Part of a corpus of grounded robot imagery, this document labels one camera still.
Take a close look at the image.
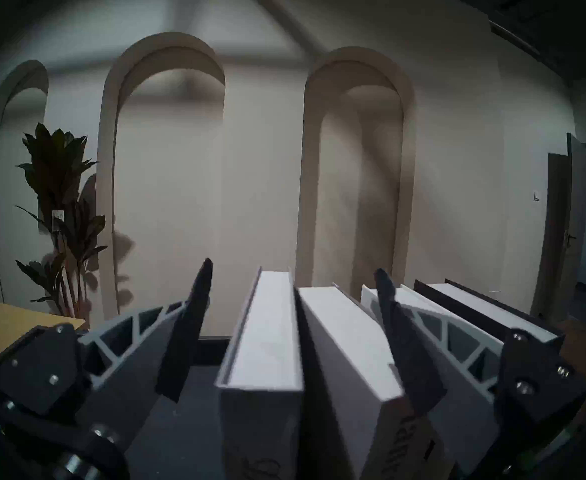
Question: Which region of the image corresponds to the black CENTURY book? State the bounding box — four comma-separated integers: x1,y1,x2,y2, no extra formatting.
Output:
413,278,565,343

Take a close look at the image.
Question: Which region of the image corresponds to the light wooden display table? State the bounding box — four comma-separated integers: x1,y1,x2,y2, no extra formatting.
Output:
0,296,86,355

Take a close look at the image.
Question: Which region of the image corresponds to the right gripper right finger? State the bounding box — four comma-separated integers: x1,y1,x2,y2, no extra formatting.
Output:
375,268,586,477

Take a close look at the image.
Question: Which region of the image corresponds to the black metal shelf cart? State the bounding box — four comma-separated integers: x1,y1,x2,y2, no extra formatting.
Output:
123,334,233,480

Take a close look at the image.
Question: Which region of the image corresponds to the tall green potted plant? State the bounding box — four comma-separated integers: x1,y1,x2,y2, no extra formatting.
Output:
15,123,108,330

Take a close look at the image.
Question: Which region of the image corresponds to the dark grey door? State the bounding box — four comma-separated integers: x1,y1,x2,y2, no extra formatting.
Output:
531,133,586,325

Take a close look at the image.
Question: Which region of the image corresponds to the grey Discontent book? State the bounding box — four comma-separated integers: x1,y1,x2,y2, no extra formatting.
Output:
214,266,305,480

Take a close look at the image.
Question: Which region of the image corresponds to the grey iaura book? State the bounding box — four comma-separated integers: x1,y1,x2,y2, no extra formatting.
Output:
296,284,456,480

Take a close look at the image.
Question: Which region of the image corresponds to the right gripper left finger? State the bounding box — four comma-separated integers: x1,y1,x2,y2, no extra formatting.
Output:
0,258,214,451

